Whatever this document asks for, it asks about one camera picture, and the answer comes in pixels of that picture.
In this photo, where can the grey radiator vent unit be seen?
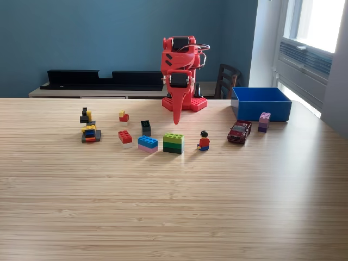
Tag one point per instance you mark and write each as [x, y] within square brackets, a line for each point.
[304, 70]

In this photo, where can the black lego brick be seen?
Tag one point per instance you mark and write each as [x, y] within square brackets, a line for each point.
[146, 128]

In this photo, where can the white window frame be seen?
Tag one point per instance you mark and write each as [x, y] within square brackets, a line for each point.
[292, 21]

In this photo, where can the blue plastic bin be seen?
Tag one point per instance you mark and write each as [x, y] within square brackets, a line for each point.
[266, 111]

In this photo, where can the purple lego block stack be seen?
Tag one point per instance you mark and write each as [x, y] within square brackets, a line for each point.
[263, 122]

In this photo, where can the green lego block stack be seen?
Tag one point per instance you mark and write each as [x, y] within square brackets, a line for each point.
[173, 144]

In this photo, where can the dark red toy car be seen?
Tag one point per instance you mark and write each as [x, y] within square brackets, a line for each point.
[239, 131]

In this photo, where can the toy figure red shirt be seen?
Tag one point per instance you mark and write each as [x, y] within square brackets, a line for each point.
[204, 142]

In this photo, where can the yellow red white lego stack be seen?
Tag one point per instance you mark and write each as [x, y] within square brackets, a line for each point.
[124, 118]

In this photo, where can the black shelf tray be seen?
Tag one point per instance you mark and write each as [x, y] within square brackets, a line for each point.
[81, 81]

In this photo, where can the blue and pink lego stack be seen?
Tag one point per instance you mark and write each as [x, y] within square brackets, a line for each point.
[147, 143]

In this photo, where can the red and white lego stack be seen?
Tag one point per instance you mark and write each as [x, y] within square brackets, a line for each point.
[125, 137]

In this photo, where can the pale wooden sideboard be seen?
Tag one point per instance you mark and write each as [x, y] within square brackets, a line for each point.
[81, 93]

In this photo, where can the dark wooden chair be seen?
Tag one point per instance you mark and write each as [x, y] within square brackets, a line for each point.
[227, 79]

